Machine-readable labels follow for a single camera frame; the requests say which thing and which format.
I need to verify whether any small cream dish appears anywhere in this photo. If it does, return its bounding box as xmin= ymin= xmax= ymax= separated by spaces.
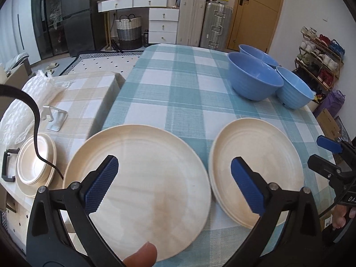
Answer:
xmin=16 ymin=137 xmax=53 ymax=186

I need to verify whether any silver hard suitcase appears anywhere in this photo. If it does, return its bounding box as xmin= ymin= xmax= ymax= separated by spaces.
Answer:
xmin=200 ymin=1 xmax=233 ymax=51

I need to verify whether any large cream round plate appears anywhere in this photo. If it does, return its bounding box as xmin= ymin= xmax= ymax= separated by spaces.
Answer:
xmin=63 ymin=125 xmax=212 ymax=262

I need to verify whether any black cable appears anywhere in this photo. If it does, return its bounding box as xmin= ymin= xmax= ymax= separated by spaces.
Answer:
xmin=0 ymin=84 xmax=65 ymax=179

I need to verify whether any person's left hand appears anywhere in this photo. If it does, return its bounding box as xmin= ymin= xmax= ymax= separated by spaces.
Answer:
xmin=122 ymin=241 xmax=158 ymax=267

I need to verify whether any white wardrobe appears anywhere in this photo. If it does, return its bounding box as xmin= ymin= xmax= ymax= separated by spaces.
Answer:
xmin=0 ymin=0 xmax=42 ymax=67

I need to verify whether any blue ribbed bowl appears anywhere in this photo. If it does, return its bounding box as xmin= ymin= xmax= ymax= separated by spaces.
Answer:
xmin=239 ymin=44 xmax=279 ymax=68
xmin=228 ymin=52 xmax=284 ymax=101
xmin=276 ymin=66 xmax=322 ymax=109

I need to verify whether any person's right hand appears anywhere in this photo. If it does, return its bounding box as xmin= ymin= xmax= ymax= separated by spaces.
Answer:
xmin=332 ymin=206 xmax=356 ymax=229

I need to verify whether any wooden door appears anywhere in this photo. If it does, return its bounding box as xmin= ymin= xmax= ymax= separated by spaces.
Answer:
xmin=227 ymin=0 xmax=287 ymax=54

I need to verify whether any beige checked covered bench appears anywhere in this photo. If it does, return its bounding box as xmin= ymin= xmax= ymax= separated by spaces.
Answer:
xmin=0 ymin=71 xmax=125 ymax=209

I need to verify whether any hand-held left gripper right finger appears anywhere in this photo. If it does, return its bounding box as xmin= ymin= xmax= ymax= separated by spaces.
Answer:
xmin=222 ymin=156 xmax=324 ymax=267

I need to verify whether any brown cardboard box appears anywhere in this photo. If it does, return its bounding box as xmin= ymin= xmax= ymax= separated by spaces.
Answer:
xmin=317 ymin=108 xmax=341 ymax=140

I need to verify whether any gold metal shoe rack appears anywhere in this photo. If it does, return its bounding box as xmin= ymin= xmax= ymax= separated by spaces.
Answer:
xmin=293 ymin=26 xmax=345 ymax=89

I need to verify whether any white drawer chest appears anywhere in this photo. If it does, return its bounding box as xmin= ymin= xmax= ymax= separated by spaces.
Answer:
xmin=148 ymin=8 xmax=180 ymax=45

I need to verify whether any dark grey refrigerator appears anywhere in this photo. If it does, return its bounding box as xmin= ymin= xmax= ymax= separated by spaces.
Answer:
xmin=61 ymin=0 xmax=109 ymax=57

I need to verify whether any clear bubble wrap bag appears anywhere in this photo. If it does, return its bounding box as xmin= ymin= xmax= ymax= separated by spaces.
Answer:
xmin=0 ymin=71 xmax=75 ymax=145

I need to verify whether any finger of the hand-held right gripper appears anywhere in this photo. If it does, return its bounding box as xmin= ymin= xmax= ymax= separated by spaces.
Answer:
xmin=307 ymin=154 xmax=351 ymax=185
xmin=317 ymin=134 xmax=356 ymax=159

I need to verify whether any dark glass door cabinet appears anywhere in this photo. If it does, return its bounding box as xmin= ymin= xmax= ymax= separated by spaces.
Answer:
xmin=30 ymin=0 xmax=70 ymax=60

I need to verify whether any white vanity desk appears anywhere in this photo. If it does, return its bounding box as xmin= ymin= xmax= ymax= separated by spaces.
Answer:
xmin=97 ymin=0 xmax=178 ymax=51

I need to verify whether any teal checked tablecloth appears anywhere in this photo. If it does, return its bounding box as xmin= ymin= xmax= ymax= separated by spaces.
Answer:
xmin=60 ymin=44 xmax=336 ymax=267

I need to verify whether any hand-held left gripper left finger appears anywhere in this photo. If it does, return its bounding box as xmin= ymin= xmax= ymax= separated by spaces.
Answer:
xmin=26 ymin=155 xmax=124 ymax=267

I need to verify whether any metal phone stand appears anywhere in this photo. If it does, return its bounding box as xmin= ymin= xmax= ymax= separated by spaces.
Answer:
xmin=42 ymin=106 xmax=68 ymax=132

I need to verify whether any grey white woven basket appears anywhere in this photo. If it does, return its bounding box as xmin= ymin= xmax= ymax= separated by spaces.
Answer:
xmin=115 ymin=14 xmax=143 ymax=51

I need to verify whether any white hard suitcase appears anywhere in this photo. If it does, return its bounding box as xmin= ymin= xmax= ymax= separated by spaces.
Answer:
xmin=176 ymin=0 xmax=207 ymax=48

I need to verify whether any black plastic handle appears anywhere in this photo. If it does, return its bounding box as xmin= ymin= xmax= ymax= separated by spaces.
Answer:
xmin=1 ymin=150 xmax=19 ymax=183

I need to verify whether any stack of cream plates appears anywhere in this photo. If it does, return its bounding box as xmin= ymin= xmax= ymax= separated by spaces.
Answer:
xmin=19 ymin=133 xmax=58 ymax=198

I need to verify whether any purple bag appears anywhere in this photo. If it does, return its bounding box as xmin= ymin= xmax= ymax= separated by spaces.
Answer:
xmin=313 ymin=89 xmax=346 ymax=119

